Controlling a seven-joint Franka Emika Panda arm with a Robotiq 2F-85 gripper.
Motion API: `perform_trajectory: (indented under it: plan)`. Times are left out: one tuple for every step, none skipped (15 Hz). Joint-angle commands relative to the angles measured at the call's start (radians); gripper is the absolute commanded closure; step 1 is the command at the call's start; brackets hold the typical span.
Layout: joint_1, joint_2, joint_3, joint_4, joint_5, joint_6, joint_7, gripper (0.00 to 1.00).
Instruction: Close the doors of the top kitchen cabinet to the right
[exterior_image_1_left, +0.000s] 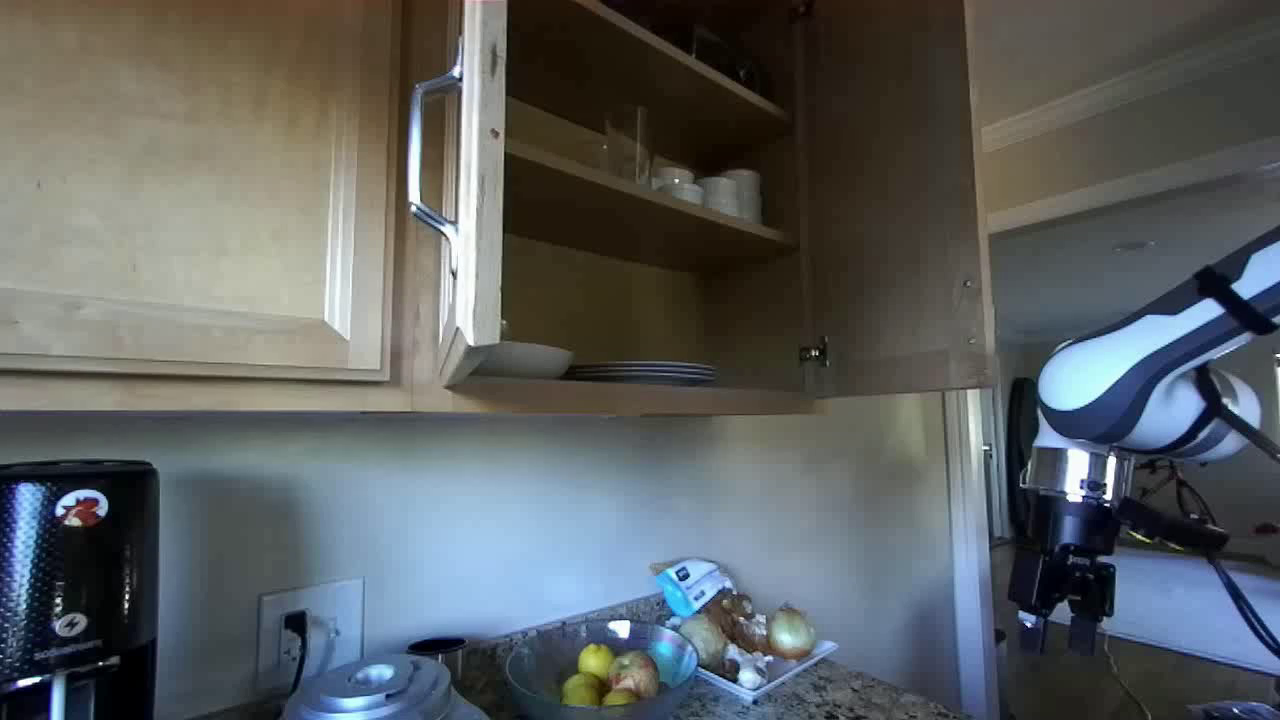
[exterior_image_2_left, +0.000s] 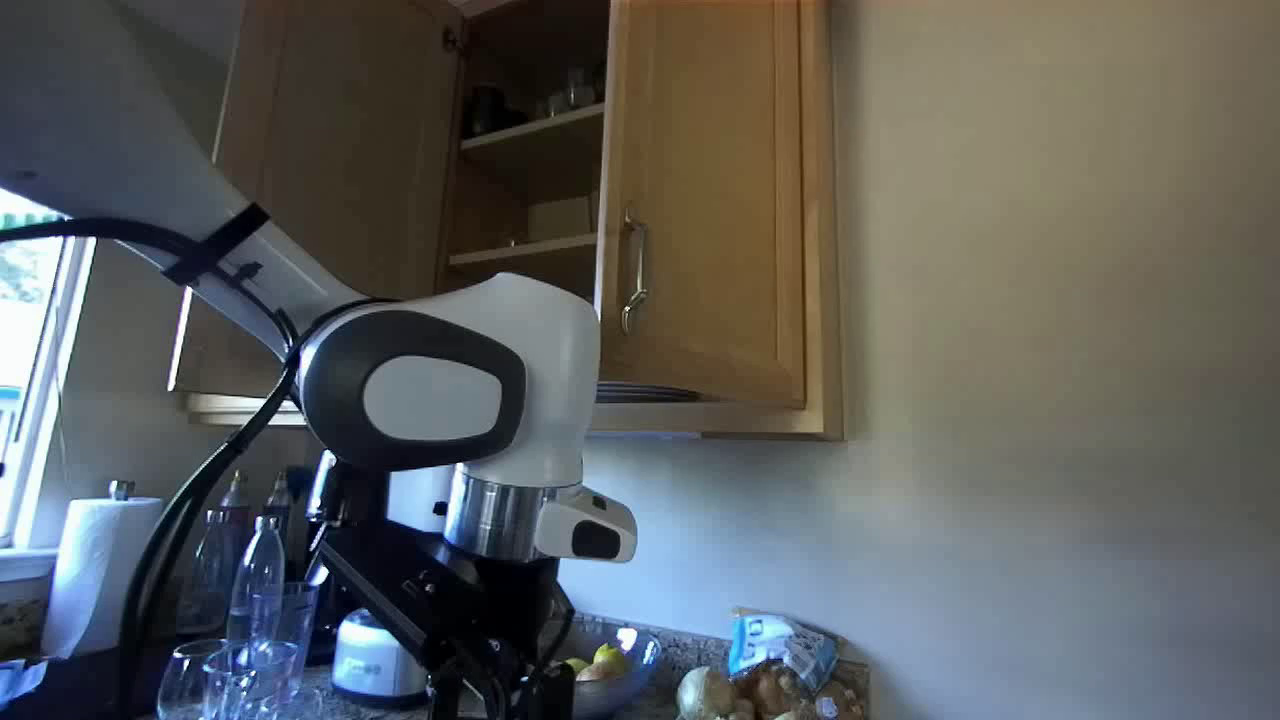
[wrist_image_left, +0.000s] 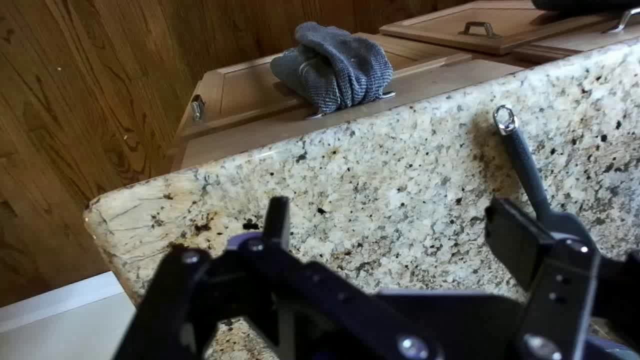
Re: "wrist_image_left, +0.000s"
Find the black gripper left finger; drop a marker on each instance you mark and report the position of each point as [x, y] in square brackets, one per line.
[187, 300]

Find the black kitchen appliance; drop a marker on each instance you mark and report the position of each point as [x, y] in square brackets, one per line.
[587, 5]

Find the wooden drawer front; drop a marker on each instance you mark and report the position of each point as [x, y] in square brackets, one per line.
[507, 22]

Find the grey towel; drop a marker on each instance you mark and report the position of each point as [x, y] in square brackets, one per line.
[333, 66]

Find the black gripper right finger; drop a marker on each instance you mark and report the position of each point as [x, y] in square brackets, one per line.
[561, 293]

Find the white floor board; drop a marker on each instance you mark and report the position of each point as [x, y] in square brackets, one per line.
[61, 321]

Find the wooden base cabinet door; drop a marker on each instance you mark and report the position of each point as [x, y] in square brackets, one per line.
[240, 93]

